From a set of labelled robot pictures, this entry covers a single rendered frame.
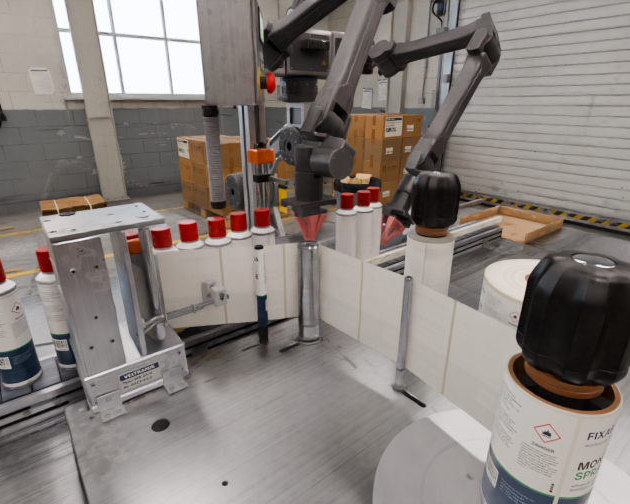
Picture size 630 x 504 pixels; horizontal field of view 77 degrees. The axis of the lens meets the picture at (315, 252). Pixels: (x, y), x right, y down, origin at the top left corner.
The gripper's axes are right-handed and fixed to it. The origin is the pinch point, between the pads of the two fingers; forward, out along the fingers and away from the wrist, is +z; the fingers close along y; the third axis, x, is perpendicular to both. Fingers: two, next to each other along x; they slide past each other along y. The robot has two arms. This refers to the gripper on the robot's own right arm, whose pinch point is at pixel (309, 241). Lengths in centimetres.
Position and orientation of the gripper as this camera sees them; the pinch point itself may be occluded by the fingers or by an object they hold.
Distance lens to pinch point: 83.5
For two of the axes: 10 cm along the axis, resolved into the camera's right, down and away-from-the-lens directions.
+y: 7.9, -2.2, 5.7
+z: 0.0, 9.4, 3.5
